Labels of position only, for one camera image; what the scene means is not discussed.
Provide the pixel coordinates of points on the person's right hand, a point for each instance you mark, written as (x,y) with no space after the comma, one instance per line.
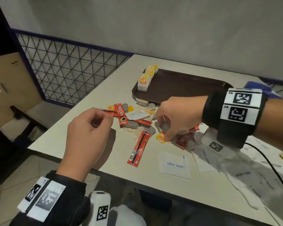
(184,112)

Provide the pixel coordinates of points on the person's left hand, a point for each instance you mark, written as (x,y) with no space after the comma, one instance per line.
(87,143)

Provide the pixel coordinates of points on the dark brown tray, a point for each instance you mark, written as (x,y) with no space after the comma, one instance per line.
(179,87)

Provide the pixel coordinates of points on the pile of tea bags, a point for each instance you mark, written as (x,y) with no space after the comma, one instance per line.
(151,107)

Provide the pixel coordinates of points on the white tea bag yellow tag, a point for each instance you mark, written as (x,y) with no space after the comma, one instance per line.
(160,138)

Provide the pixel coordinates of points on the row of tea bags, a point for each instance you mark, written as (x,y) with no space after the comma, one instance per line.
(142,85)

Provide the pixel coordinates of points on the pile of red coffee sticks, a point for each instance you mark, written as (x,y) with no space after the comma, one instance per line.
(138,150)

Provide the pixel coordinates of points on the pile of white sugar packets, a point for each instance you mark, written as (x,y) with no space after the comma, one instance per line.
(175,165)

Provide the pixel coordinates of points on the person's right forearm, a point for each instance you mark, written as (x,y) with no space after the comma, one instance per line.
(278,124)

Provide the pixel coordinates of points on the black right wrist band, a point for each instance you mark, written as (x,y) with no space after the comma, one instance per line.
(212,110)

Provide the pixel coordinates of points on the black wrist band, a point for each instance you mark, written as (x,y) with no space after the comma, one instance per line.
(70,204)
(212,110)

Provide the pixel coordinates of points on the black left wrist band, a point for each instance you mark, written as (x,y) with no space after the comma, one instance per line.
(70,204)

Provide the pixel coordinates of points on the blue and white mug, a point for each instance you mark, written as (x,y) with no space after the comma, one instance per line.
(271,92)
(252,84)

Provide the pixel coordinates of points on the light wooden cabinet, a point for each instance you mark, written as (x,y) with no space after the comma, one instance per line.
(14,103)

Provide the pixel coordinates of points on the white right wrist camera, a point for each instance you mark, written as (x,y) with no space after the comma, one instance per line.
(215,146)

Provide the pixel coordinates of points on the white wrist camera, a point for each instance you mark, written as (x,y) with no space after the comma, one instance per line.
(99,200)
(215,146)

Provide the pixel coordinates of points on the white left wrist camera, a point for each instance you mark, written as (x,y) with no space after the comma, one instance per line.
(99,200)

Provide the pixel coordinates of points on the black side table frame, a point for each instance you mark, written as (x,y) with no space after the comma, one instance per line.
(21,114)

